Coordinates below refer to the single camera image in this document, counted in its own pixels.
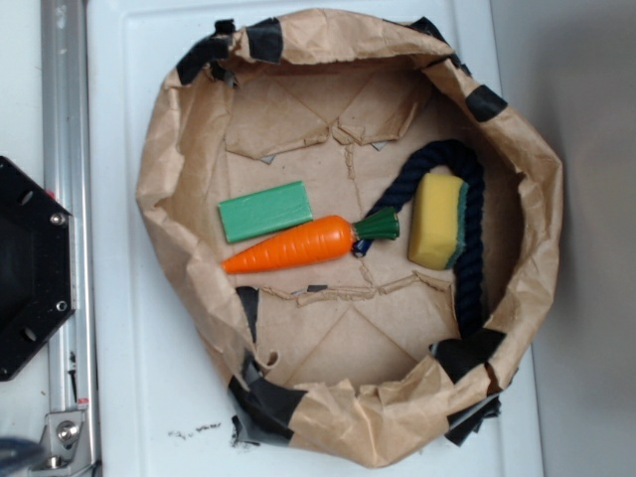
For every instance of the orange plastic toy carrot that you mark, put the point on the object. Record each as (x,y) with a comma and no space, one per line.
(318,241)

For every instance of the green rectangular block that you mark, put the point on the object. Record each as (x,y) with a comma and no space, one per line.
(265,212)

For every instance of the yellow and green sponge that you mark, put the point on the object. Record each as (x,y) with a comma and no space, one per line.
(437,230)

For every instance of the brown paper bag bin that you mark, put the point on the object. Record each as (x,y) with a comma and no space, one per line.
(365,358)

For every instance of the white plastic tray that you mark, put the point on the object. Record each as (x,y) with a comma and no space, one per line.
(163,409)

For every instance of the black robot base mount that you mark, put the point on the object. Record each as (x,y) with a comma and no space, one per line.
(36,268)

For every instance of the aluminium frame rail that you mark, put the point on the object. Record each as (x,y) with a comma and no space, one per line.
(72,350)

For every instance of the metal corner bracket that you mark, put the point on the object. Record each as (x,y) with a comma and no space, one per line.
(67,445)

